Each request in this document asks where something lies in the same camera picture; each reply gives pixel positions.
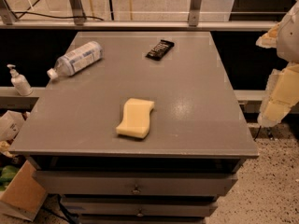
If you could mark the clear plastic water bottle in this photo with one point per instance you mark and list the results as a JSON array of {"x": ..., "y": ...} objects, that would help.
[{"x": 76, "y": 60}]

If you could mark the green object in box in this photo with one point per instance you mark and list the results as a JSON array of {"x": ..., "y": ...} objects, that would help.
[{"x": 7, "y": 174}]

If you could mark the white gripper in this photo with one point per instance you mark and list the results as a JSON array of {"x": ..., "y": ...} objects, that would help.
[{"x": 290, "y": 40}]

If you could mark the white pump dispenser bottle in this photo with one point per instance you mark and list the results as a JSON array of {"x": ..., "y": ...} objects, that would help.
[{"x": 19, "y": 81}]

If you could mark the middle grey drawer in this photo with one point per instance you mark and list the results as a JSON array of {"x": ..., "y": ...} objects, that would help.
[{"x": 140, "y": 207}]

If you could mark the metal railing frame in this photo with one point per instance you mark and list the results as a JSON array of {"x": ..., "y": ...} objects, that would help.
[{"x": 113, "y": 15}]

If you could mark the cardboard box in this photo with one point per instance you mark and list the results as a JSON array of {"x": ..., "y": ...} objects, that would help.
[{"x": 23, "y": 197}]

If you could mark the top grey drawer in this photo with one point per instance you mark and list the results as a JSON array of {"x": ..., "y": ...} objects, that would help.
[{"x": 146, "y": 184}]

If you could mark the grey drawer cabinet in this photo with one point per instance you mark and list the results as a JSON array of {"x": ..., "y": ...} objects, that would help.
[{"x": 150, "y": 134}]

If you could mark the grey drawer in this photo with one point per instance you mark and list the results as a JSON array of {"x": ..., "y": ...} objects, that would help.
[
  {"x": 146, "y": 184},
  {"x": 140, "y": 207}
]

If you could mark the black snack bar wrapper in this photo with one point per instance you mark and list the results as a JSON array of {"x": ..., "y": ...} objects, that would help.
[{"x": 160, "y": 50}]

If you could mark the yellow sponge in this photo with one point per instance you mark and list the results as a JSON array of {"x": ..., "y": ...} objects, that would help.
[{"x": 136, "y": 118}]

